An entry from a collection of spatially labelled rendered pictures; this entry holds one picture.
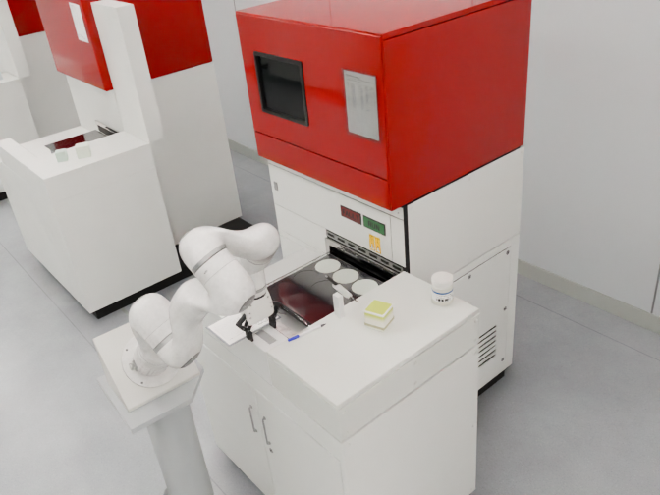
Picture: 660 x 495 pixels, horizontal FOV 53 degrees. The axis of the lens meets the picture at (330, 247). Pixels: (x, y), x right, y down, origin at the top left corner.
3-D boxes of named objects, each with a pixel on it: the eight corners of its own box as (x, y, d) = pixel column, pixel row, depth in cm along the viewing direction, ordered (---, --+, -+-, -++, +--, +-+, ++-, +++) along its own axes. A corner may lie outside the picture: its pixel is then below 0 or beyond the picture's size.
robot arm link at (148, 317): (155, 373, 198) (166, 357, 177) (116, 327, 199) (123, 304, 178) (187, 349, 204) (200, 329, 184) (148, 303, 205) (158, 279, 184)
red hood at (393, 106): (383, 106, 318) (375, -25, 288) (523, 144, 262) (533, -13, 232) (256, 155, 279) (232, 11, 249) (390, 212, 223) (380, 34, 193)
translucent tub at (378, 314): (374, 314, 218) (373, 298, 214) (395, 320, 214) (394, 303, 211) (363, 327, 212) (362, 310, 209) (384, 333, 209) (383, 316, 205)
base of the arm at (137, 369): (136, 398, 211) (142, 388, 195) (111, 345, 214) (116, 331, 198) (190, 372, 220) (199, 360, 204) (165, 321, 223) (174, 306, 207)
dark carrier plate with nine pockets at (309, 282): (329, 254, 267) (329, 253, 267) (389, 287, 243) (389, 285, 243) (260, 291, 249) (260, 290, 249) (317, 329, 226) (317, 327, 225)
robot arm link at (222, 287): (164, 315, 195) (199, 357, 194) (133, 338, 186) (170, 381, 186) (230, 234, 158) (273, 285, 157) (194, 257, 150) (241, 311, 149)
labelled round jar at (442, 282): (441, 292, 225) (441, 268, 220) (457, 300, 220) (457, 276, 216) (427, 301, 222) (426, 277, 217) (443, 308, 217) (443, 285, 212)
